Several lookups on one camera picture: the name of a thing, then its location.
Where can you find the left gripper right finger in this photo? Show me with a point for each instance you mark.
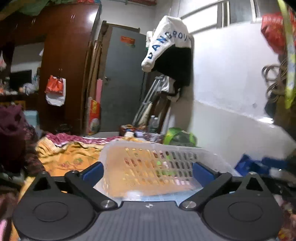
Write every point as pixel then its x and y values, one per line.
pixel 213 184

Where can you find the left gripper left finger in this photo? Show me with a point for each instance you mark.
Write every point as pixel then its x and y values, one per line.
pixel 82 184

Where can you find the white plastic perforated basket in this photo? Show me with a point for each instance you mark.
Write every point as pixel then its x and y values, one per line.
pixel 135 171

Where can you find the orange yellow blanket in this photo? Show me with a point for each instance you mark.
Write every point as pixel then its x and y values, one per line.
pixel 57 161

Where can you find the blue shopping bag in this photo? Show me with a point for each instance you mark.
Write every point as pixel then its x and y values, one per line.
pixel 246 164

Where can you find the green white plastic bag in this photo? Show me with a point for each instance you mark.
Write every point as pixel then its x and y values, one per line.
pixel 178 137

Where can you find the maroon clothing pile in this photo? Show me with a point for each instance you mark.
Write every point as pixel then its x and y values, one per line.
pixel 18 142

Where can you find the grey door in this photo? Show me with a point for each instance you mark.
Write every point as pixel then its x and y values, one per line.
pixel 122 76

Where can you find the white black hanging hoodie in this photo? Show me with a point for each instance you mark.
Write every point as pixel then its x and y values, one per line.
pixel 170 53

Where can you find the dark red wooden wardrobe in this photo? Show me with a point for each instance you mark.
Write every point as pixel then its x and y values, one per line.
pixel 67 31

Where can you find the red hanging bag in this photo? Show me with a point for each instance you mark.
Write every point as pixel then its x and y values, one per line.
pixel 272 28

